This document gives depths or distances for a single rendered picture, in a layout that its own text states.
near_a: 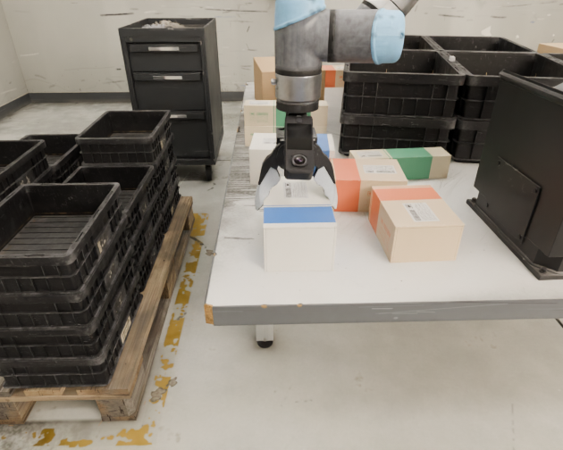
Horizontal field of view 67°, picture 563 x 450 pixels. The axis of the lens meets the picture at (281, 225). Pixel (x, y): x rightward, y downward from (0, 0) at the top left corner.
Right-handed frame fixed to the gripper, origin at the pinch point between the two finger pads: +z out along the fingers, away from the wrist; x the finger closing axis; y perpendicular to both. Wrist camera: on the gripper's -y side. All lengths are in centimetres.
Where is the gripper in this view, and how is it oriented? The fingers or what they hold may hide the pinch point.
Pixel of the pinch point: (296, 212)
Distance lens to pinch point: 78.7
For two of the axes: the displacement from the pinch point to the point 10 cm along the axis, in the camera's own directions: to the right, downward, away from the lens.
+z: 0.0, 8.6, 5.0
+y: -0.3, -5.0, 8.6
